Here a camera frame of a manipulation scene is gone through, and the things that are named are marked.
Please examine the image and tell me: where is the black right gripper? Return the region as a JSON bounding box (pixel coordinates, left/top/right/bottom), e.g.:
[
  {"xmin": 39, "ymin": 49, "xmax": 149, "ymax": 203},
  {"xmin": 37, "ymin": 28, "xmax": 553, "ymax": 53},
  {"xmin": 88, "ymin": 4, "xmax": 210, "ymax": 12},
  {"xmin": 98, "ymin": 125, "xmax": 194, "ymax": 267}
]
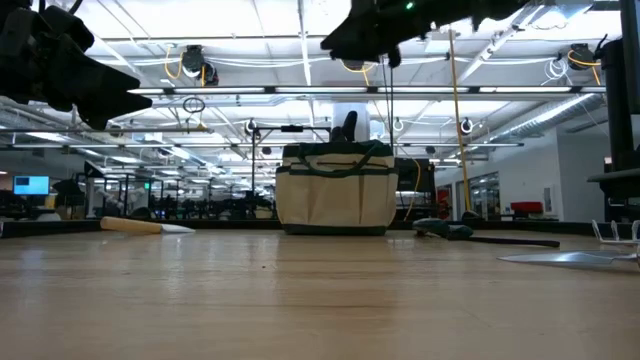
[{"xmin": 320, "ymin": 0, "xmax": 406, "ymax": 70}]

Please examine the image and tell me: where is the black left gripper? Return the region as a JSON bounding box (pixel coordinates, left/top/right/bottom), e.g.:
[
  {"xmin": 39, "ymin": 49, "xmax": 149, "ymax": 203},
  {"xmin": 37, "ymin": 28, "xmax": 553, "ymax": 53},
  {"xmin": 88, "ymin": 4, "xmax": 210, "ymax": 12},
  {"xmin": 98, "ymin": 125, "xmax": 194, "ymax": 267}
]
[{"xmin": 22, "ymin": 0, "xmax": 154, "ymax": 131}]

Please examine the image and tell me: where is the white-bladed transplanter wooden handle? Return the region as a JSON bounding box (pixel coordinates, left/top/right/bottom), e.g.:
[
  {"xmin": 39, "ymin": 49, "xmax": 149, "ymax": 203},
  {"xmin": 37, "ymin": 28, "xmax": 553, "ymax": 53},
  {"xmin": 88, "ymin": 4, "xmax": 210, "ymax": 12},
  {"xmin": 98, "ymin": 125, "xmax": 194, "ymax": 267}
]
[{"xmin": 99, "ymin": 216, "xmax": 196, "ymax": 236}]

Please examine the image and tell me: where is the beige green gardening tool bag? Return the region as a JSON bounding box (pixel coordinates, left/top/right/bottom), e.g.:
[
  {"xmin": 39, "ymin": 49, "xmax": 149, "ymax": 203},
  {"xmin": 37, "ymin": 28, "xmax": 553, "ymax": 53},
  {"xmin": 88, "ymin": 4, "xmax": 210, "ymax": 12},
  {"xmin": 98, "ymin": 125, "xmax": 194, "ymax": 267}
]
[{"xmin": 274, "ymin": 139, "xmax": 400, "ymax": 237}]

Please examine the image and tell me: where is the green-headed hammer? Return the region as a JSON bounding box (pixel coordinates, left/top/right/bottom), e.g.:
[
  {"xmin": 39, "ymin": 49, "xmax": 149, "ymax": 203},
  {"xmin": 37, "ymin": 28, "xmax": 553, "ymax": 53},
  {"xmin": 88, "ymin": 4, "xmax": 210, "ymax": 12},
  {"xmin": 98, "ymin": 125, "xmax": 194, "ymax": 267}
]
[{"xmin": 412, "ymin": 217, "xmax": 561, "ymax": 250}]

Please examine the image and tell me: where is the metal trowel wooden handle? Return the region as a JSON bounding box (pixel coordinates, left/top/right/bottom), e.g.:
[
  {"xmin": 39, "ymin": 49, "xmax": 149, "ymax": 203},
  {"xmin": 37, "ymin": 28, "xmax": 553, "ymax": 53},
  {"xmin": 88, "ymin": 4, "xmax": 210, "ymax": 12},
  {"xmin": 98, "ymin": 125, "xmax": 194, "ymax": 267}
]
[{"xmin": 498, "ymin": 249, "xmax": 640, "ymax": 269}]

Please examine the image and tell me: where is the three-prong metal hand cultivator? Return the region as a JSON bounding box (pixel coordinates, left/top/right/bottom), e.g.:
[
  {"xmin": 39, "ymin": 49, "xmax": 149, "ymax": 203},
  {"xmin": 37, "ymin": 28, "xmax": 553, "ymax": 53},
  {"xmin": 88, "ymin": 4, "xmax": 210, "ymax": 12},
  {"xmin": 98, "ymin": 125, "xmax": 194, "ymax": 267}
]
[{"xmin": 591, "ymin": 218, "xmax": 640, "ymax": 247}]

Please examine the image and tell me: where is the white round pillar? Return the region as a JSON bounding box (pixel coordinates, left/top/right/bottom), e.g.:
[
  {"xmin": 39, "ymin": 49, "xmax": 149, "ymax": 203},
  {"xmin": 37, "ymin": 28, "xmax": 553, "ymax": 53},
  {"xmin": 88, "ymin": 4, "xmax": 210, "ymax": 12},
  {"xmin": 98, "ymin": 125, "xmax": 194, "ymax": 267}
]
[{"xmin": 332, "ymin": 102, "xmax": 371, "ymax": 145}]

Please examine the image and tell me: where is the blue-lit background monitor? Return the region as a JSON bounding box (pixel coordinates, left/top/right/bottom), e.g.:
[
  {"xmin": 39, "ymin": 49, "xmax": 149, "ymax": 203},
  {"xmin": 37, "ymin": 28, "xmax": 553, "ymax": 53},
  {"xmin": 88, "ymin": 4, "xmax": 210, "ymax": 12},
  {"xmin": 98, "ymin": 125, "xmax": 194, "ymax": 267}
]
[{"xmin": 12, "ymin": 174, "xmax": 51, "ymax": 197}]

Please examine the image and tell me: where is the black cabinet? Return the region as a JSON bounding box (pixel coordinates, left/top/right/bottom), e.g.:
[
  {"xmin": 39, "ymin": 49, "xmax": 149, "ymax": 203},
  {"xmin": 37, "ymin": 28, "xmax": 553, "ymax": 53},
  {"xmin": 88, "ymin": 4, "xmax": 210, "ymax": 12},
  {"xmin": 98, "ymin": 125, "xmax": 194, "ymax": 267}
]
[{"xmin": 397, "ymin": 157, "xmax": 437, "ymax": 221}]

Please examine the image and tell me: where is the red storage box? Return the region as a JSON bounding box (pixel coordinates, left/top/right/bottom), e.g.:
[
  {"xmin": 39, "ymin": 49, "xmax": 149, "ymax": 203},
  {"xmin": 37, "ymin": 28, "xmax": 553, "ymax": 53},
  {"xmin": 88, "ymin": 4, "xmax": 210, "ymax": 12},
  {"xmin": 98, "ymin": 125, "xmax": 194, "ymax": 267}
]
[{"xmin": 514, "ymin": 201, "xmax": 545, "ymax": 216}]

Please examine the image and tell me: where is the grey side desk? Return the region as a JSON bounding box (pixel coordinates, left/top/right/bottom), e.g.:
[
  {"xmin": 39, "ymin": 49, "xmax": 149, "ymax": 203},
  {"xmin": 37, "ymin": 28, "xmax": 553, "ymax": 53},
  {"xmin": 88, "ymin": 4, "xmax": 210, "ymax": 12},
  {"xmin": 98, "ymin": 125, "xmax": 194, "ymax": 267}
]
[{"xmin": 587, "ymin": 168, "xmax": 640, "ymax": 224}]

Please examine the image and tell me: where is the black power cable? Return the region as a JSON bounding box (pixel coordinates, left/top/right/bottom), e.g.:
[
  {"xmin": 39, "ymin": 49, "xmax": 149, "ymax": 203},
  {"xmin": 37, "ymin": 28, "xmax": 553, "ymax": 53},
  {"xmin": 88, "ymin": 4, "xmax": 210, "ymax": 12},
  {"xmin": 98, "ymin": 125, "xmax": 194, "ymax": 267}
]
[{"xmin": 377, "ymin": 54, "xmax": 396, "ymax": 146}]

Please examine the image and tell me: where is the yellow power cable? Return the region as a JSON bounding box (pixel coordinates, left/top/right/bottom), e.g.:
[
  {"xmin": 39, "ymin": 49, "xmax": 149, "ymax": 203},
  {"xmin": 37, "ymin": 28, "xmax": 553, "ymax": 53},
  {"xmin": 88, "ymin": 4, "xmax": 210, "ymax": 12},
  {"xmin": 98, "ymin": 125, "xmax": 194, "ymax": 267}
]
[{"xmin": 447, "ymin": 27, "xmax": 474, "ymax": 214}]

